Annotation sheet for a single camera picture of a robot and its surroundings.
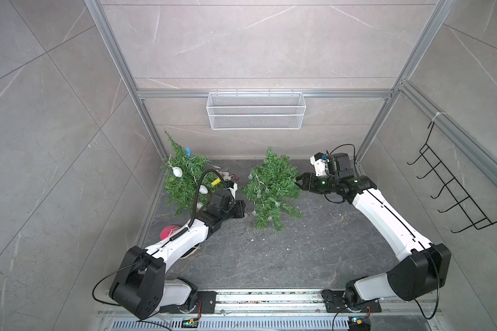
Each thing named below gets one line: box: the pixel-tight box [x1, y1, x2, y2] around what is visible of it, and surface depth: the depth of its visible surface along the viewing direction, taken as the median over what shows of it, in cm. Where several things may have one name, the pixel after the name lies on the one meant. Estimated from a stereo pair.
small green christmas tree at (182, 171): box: [160, 129, 226, 216], surface depth 78 cm
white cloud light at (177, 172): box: [171, 166, 183, 178], surface depth 74 cm
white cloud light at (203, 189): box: [198, 184, 209, 195], surface depth 81 cm
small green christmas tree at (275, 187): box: [242, 147, 303, 232], surface depth 76 cm
